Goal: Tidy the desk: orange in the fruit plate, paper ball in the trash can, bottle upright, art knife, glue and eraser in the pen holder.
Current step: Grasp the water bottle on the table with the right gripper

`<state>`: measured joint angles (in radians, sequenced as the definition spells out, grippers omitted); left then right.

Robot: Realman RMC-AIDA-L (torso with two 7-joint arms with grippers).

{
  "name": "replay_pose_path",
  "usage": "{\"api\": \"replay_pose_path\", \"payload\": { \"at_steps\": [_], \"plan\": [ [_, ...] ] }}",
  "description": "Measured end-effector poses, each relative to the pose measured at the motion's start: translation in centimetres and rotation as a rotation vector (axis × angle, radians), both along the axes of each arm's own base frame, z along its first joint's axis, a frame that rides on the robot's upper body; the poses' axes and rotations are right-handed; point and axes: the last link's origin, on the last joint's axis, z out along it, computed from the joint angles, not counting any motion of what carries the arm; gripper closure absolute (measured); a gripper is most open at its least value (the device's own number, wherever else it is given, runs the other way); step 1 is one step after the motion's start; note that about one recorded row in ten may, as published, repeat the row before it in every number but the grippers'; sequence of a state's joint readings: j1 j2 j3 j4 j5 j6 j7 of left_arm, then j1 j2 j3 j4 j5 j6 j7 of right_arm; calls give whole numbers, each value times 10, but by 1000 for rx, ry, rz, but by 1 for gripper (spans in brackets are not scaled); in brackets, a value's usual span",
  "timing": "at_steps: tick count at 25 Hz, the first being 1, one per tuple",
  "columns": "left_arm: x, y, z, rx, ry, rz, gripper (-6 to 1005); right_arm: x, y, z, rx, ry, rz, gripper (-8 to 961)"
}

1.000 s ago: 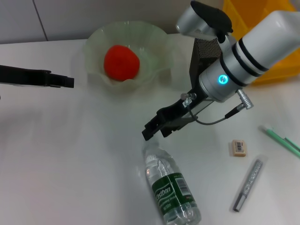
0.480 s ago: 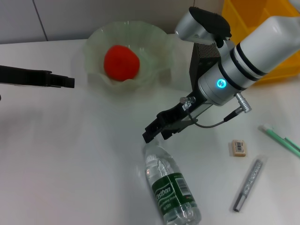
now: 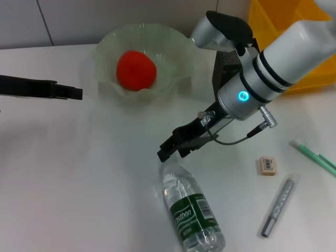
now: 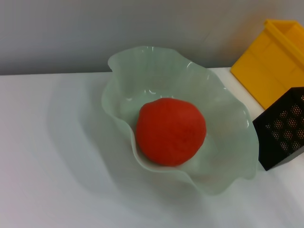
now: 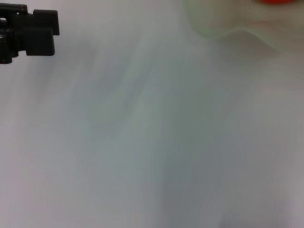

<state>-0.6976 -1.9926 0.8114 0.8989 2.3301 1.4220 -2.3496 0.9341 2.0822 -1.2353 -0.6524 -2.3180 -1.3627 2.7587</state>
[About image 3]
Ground green pen white tip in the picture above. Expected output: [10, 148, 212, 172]
[289, 139, 336, 177]

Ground grey pen in clear sleeve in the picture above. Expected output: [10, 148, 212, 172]
[260, 175, 300, 238]

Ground black mesh pen holder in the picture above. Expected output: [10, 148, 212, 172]
[211, 38, 261, 104]

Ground orange-red round fruit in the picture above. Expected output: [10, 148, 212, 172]
[116, 50, 158, 92]

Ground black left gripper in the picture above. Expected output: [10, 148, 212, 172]
[0, 75, 83, 101]

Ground clear water bottle green label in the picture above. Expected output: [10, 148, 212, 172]
[160, 160, 227, 252]

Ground yellow plastic bin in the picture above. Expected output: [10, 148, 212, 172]
[248, 0, 336, 97]

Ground pale green glass fruit bowl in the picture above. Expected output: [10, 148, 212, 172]
[93, 23, 196, 107]

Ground beige eraser with barcode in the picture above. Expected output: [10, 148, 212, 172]
[256, 156, 278, 176]

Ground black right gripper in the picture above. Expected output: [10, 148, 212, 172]
[156, 101, 234, 162]

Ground right arm grey connector cable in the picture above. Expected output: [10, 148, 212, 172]
[197, 106, 279, 145]

